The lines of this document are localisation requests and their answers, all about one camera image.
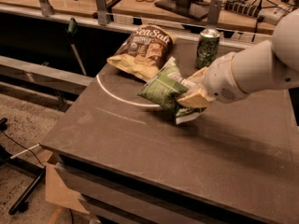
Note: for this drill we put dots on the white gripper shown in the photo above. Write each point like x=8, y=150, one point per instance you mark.
x=221, y=78

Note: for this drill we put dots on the green jalapeno chip bag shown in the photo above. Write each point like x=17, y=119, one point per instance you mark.
x=164, y=89

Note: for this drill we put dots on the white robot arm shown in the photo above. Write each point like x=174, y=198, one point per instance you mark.
x=270, y=65

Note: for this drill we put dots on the green soda can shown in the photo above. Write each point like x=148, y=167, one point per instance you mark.
x=207, y=47

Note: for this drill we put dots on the brown sea salt chip bag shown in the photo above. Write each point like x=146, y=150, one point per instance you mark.
x=144, y=53

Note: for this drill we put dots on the black monitor stand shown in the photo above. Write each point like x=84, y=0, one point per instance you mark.
x=186, y=8

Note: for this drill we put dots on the black power strip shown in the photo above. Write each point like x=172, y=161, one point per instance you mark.
x=242, y=8

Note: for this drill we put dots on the cardboard box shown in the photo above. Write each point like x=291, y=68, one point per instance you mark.
x=57, y=192

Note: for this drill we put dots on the black chair base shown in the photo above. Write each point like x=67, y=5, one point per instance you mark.
x=22, y=170

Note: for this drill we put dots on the metal rail bracket right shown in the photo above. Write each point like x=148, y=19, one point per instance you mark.
x=213, y=13

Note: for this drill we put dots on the metal rail bracket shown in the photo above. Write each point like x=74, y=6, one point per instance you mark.
x=213, y=13
x=102, y=13
x=46, y=8

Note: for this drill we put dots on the metal rail bracket middle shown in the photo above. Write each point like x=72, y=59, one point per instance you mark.
x=102, y=13

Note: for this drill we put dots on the metal rail bracket left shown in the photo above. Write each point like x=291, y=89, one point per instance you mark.
x=46, y=8

